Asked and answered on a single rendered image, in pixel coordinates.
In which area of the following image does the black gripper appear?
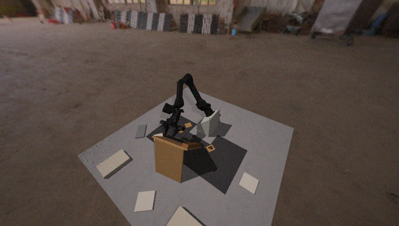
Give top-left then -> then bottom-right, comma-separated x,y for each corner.
160,115 -> 185,138

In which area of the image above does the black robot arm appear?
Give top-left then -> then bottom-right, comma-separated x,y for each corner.
162,73 -> 214,125

